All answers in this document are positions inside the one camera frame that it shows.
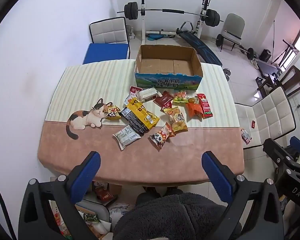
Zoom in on orange panda seeds bag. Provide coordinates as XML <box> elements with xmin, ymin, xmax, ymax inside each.
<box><xmin>149</xmin><ymin>123</ymin><xmax>176</xmax><ymax>150</ymax></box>

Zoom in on red crown spicy strip packet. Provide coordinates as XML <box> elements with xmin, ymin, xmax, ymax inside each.
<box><xmin>197</xmin><ymin>93</ymin><xmax>213</xmax><ymax>119</ymax></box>

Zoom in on cat print tablecloth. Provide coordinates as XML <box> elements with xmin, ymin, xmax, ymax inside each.
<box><xmin>38</xmin><ymin>60</ymin><xmax>244</xmax><ymax>185</ymax></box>

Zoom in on braised egg packet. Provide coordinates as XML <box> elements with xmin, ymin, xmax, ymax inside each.
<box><xmin>188</xmin><ymin>97</ymin><xmax>199</xmax><ymax>104</ymax></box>

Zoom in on black blue sit-up bench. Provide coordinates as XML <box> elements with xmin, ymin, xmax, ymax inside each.
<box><xmin>176</xmin><ymin>21</ymin><xmax>223</xmax><ymax>67</ymax></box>

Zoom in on white grey snack packet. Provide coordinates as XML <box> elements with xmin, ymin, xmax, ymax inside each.
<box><xmin>113</xmin><ymin>125</ymin><xmax>141</xmax><ymax>150</ymax></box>

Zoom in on dark wooden chair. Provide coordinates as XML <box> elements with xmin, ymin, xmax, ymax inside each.
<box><xmin>257</xmin><ymin>66</ymin><xmax>300</xmax><ymax>98</ymax></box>

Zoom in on dark red packet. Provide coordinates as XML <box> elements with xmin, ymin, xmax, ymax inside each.
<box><xmin>154</xmin><ymin>90</ymin><xmax>174</xmax><ymax>108</ymax></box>

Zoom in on cardboard milk box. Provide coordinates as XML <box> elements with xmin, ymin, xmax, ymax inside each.
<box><xmin>134</xmin><ymin>44</ymin><xmax>203</xmax><ymax>90</ymax></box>

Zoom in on large yellow black snack bag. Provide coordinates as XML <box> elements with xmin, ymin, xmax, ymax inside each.
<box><xmin>120</xmin><ymin>98</ymin><xmax>160</xmax><ymax>135</ymax></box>

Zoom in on orange snack packet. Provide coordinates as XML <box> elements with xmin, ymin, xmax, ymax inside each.
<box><xmin>185</xmin><ymin>102</ymin><xmax>204</xmax><ymax>119</ymax></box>

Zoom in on yellow puffed snack bag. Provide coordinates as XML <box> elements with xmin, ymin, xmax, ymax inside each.
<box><xmin>163</xmin><ymin>106</ymin><xmax>188</xmax><ymax>132</ymax></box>

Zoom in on dumbbell on floor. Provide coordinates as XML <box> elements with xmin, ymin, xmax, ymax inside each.
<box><xmin>223</xmin><ymin>68</ymin><xmax>231</xmax><ymax>81</ymax></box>

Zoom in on dark fleece clothing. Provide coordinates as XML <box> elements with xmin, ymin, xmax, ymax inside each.
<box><xmin>113</xmin><ymin>192</ymin><xmax>226</xmax><ymax>239</ymax></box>

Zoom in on white chair with blue cushion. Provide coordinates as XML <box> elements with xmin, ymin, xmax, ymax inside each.
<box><xmin>83</xmin><ymin>17</ymin><xmax>130</xmax><ymax>64</ymax></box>

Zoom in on grey chair with barbell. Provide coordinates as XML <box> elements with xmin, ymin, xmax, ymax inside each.
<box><xmin>216</xmin><ymin>13</ymin><xmax>257</xmax><ymax>61</ymax></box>

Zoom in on yellow panda crisps bag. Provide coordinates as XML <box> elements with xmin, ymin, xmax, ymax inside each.
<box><xmin>106</xmin><ymin>105</ymin><xmax>121</xmax><ymax>120</ymax></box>

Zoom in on colourful candy balls bag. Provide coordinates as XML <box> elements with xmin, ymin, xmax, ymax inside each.
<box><xmin>173</xmin><ymin>90</ymin><xmax>189</xmax><ymax>103</ymax></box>

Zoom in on white quilted chair right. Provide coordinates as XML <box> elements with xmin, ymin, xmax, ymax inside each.
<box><xmin>235</xmin><ymin>86</ymin><xmax>297</xmax><ymax>151</ymax></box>

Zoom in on barbell on white rack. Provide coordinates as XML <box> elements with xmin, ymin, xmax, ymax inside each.
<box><xmin>116</xmin><ymin>0</ymin><xmax>223</xmax><ymax>42</ymax></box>

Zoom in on white cake packet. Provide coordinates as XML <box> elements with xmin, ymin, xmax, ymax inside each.
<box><xmin>136</xmin><ymin>87</ymin><xmax>158</xmax><ymax>102</ymax></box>

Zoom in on white red spicy strips pouch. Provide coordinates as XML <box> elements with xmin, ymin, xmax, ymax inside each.
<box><xmin>124</xmin><ymin>86</ymin><xmax>142</xmax><ymax>105</ymax></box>

